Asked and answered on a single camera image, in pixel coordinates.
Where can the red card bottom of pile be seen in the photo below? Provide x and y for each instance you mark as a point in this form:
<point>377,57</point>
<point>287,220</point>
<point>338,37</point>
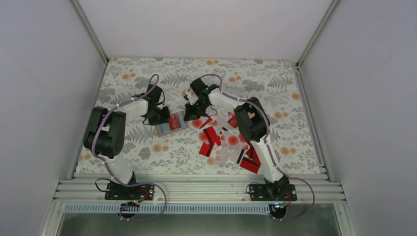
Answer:
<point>250,165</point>

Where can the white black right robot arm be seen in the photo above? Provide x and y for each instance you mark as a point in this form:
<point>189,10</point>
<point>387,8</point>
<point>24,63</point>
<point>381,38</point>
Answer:
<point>253,125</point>

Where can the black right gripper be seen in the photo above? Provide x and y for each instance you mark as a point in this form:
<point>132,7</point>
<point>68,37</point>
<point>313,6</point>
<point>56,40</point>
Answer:
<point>191,115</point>

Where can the floral patterned table mat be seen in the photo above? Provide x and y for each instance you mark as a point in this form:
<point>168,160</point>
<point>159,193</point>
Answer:
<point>271,81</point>

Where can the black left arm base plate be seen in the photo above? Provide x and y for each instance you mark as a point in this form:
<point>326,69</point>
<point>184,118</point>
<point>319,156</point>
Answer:
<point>138,193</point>

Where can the perforated grey cable duct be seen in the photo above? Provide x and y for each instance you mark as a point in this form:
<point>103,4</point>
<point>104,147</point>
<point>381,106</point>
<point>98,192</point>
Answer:
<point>172,208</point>

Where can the tan leather card holder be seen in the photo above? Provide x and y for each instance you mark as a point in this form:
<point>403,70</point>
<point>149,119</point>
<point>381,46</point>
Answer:
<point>163,129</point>

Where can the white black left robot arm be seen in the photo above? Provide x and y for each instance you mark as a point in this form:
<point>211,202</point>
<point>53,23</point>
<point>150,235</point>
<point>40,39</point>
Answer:
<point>105,134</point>

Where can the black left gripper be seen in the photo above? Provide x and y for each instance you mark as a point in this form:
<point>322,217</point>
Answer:
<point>163,120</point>

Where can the red VIP chip card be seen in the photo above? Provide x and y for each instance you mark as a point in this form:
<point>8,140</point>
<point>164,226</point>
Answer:
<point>176,122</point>

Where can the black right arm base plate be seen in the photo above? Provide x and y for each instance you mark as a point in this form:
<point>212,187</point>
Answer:
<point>260,192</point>

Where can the aluminium rail frame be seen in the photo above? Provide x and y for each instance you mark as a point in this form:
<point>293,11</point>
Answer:
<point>212,189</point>

